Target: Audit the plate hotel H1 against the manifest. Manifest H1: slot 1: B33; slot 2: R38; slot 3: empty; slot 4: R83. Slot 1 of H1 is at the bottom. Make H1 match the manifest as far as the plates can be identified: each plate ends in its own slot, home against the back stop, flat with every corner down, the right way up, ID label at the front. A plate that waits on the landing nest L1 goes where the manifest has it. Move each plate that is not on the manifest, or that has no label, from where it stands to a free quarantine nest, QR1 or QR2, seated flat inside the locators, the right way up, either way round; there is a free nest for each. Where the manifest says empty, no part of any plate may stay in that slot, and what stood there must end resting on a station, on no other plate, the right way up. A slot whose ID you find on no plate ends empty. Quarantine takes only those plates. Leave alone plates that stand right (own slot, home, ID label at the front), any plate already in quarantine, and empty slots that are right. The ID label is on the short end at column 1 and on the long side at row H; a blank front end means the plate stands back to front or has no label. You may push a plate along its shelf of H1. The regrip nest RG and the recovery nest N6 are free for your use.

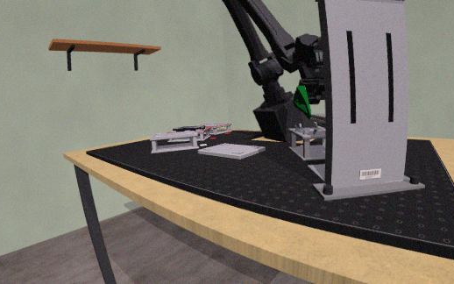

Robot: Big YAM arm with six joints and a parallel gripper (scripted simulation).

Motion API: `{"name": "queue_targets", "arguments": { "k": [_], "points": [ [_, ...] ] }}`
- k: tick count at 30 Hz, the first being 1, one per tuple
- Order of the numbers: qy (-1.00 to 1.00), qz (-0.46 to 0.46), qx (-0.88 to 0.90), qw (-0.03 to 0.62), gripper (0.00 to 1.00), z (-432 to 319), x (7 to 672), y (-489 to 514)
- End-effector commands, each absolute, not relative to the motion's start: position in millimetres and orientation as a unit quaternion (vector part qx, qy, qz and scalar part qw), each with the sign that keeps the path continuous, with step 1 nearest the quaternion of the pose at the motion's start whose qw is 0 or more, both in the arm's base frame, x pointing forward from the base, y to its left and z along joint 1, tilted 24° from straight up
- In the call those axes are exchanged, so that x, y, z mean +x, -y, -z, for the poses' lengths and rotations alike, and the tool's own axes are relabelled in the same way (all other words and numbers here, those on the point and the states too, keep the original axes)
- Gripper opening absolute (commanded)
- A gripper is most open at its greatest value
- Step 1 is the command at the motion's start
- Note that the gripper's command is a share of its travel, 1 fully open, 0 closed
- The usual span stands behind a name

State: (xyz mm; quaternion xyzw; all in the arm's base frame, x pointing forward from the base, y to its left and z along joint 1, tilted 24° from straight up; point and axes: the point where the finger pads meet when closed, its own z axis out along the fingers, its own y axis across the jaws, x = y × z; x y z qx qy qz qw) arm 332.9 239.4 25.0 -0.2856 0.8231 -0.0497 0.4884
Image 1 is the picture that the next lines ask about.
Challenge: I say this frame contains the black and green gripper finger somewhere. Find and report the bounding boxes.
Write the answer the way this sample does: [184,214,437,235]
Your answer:
[294,86,311,119]

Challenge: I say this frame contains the white rectangular plate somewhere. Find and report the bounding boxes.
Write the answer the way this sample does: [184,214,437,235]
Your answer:
[309,114,325,123]

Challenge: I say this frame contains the black cylinder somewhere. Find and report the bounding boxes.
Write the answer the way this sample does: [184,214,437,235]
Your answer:
[409,175,420,184]
[323,185,333,195]

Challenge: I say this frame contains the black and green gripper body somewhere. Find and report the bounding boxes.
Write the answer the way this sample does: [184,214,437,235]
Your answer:
[299,79,324,104]

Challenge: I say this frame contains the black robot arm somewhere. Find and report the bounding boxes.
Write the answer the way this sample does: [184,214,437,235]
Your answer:
[222,0,324,109]

